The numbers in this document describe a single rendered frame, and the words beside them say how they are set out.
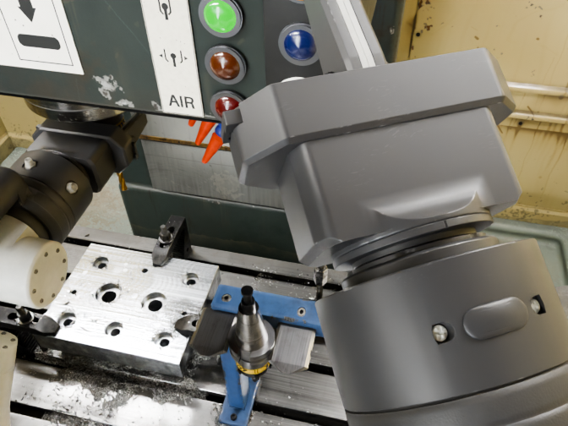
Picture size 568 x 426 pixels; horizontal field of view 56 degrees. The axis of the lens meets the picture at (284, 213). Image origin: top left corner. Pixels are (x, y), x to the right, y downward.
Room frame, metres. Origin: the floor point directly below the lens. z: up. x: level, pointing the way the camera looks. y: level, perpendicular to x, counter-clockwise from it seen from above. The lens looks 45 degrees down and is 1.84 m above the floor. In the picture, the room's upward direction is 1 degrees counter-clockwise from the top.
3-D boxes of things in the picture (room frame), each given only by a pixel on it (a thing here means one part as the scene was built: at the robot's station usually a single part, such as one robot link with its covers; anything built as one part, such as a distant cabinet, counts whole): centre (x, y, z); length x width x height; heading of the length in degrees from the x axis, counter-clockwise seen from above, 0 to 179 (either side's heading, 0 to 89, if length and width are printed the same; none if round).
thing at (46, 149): (0.46, 0.25, 1.45); 0.13 x 0.12 x 0.10; 76
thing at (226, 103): (0.30, 0.04, 1.64); 0.02 x 0.01 x 0.02; 76
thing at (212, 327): (0.40, 0.10, 1.21); 0.07 x 0.05 x 0.01; 166
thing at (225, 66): (0.30, 0.04, 1.67); 0.02 x 0.01 x 0.02; 76
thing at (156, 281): (0.62, 0.30, 0.97); 0.29 x 0.23 x 0.05; 76
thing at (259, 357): (0.38, 0.05, 1.21); 0.06 x 0.06 x 0.03
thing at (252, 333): (0.38, 0.05, 1.26); 0.04 x 0.04 x 0.07
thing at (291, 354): (0.37, -0.01, 1.21); 0.07 x 0.05 x 0.01; 166
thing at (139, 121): (0.54, 0.18, 1.45); 0.06 x 0.02 x 0.03; 166
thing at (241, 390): (0.45, 0.09, 1.05); 0.10 x 0.05 x 0.30; 166
